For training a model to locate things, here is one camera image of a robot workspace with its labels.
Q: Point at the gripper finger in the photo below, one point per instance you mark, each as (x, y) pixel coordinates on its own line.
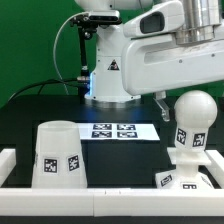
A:
(159, 98)

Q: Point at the white lamp shade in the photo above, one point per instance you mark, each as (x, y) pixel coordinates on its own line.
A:
(59, 160)

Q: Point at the white lamp base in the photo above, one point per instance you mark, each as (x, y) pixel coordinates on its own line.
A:
(186, 174)

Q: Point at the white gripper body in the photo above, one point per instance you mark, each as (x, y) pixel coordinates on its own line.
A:
(157, 64)

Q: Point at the white marker sheet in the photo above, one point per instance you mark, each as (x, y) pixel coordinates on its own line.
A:
(117, 131)

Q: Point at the white light bulb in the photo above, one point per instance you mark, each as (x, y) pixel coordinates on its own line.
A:
(195, 112)

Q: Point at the white left rail block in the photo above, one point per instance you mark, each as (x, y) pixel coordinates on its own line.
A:
(7, 163)

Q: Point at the white front rail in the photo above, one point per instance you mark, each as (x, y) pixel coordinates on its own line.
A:
(110, 202)

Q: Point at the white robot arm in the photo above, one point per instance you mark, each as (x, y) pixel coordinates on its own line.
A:
(120, 21)

